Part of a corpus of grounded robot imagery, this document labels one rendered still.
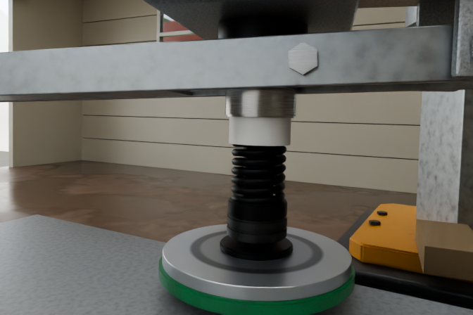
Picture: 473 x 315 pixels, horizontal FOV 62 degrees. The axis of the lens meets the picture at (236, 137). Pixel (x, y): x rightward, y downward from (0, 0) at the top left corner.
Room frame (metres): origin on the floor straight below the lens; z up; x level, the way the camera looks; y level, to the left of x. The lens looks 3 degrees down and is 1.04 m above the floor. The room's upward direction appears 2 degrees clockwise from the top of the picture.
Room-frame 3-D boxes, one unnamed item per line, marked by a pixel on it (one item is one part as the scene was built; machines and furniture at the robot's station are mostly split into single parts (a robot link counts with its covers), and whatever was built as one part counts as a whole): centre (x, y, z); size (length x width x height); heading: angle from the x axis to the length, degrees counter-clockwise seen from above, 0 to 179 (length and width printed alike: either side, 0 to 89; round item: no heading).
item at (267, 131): (0.45, -0.03, 1.03); 0.07 x 0.07 x 0.04
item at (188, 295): (0.45, -0.03, 0.88); 0.22 x 0.22 x 0.04
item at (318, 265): (0.45, -0.03, 0.89); 0.21 x 0.21 x 0.01
